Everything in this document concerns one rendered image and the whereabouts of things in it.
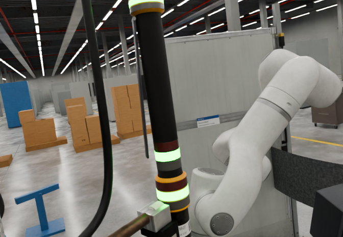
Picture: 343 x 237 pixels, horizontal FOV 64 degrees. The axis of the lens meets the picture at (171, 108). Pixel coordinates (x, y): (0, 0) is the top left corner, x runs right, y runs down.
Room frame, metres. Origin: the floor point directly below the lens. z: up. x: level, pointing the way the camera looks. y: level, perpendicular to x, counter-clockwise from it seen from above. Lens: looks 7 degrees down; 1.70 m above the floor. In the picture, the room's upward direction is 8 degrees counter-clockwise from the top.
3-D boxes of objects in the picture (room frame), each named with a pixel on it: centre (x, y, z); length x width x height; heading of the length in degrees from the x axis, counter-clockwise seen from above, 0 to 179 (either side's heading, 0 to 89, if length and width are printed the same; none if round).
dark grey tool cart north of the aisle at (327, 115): (6.37, -3.70, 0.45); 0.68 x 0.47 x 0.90; 27
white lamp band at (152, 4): (0.36, 0.01, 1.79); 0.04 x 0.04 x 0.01
